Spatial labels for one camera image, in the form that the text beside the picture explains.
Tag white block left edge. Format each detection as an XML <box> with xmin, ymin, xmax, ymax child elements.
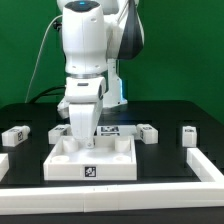
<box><xmin>0</xmin><ymin>153</ymin><xmax>9</xmax><ymax>181</ymax></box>

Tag white camera cable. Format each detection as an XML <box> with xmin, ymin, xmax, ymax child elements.
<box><xmin>24</xmin><ymin>14</ymin><xmax>64</xmax><ymax>104</ymax></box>

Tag white L-shaped fence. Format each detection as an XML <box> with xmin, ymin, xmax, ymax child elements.
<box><xmin>0</xmin><ymin>148</ymin><xmax>224</xmax><ymax>215</ymax></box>

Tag black camera on stand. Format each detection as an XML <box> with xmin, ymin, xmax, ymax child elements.
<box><xmin>53</xmin><ymin>19</ymin><xmax>62</xmax><ymax>33</ymax></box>

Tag fiducial marker sheet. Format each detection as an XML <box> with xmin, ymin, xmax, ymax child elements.
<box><xmin>96</xmin><ymin>125</ymin><xmax>138</xmax><ymax>137</ymax></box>

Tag black cables at base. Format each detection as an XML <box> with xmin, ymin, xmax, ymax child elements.
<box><xmin>28</xmin><ymin>85</ymin><xmax>68</xmax><ymax>104</ymax></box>

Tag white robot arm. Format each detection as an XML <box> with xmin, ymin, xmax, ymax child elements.
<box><xmin>56</xmin><ymin>0</ymin><xmax>144</xmax><ymax>148</ymax></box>

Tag white square table top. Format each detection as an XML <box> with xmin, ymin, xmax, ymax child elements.
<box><xmin>43</xmin><ymin>135</ymin><xmax>137</xmax><ymax>181</ymax></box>

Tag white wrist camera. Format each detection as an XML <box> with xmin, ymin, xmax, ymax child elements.
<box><xmin>65</xmin><ymin>76</ymin><xmax>106</xmax><ymax>103</ymax></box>

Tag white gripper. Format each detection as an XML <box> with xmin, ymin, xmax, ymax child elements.
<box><xmin>68</xmin><ymin>101</ymin><xmax>104</xmax><ymax>149</ymax></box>

